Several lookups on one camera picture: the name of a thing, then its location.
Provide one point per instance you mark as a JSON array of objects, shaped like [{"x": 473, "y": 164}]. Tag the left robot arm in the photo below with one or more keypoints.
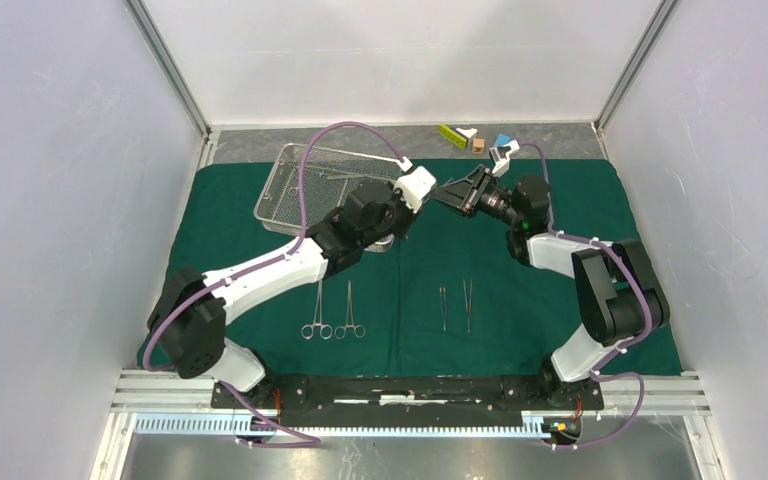
[{"x": 189, "y": 321}]

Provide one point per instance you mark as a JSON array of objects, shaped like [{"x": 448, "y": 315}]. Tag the pointed steel tweezers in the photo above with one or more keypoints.
[{"x": 468, "y": 302}]

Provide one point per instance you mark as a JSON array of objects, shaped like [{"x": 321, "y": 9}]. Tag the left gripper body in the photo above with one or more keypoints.
[{"x": 404, "y": 216}]

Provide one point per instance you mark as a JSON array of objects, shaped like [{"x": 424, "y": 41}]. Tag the blue small block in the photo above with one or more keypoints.
[{"x": 502, "y": 141}]

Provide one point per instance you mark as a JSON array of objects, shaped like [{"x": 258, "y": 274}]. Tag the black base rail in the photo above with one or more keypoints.
[{"x": 306, "y": 410}]

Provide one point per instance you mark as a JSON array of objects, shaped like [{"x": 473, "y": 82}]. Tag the metal mesh instrument tray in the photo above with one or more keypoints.
[{"x": 291, "y": 192}]

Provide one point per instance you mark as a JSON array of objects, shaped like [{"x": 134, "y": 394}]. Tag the steel forceps with ring handles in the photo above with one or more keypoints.
[{"x": 317, "y": 327}]

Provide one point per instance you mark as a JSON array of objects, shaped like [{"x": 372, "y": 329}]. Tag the white small block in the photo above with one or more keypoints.
[{"x": 468, "y": 134}]

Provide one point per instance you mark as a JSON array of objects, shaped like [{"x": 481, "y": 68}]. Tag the brown wooden cube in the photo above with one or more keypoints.
[{"x": 478, "y": 145}]

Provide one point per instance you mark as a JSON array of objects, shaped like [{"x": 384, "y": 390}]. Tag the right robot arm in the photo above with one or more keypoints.
[{"x": 619, "y": 296}]

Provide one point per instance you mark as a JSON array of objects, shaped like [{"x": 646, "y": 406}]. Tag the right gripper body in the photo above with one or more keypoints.
[{"x": 475, "y": 201}]

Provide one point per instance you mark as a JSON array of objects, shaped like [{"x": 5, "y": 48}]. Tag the steel scalpel handle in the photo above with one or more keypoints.
[{"x": 343, "y": 176}]

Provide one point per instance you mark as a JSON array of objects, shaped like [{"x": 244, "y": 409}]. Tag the yellow-green lego brick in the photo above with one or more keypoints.
[{"x": 456, "y": 136}]

